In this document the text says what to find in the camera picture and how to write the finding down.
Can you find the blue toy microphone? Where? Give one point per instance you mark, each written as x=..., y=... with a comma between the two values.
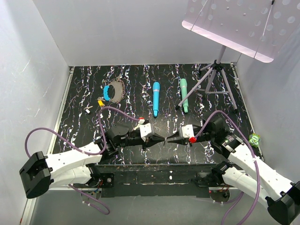
x=156, y=90

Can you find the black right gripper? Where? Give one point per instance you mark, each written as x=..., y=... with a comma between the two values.
x=182, y=142

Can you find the green frog toy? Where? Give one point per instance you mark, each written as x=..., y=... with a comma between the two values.
x=254, y=140

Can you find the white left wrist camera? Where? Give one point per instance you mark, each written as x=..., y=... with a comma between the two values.
x=146, y=130

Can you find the lilac music stand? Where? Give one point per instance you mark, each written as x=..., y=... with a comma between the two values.
x=260, y=29

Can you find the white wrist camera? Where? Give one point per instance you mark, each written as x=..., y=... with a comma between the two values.
x=186, y=131
x=146, y=130

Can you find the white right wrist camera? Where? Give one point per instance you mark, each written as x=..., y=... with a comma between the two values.
x=186, y=131

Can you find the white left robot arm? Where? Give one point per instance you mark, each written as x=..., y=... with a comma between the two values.
x=42, y=172

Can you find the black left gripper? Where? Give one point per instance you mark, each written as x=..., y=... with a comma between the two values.
x=152, y=140

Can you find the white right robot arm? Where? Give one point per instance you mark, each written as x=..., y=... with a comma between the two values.
x=248, y=173

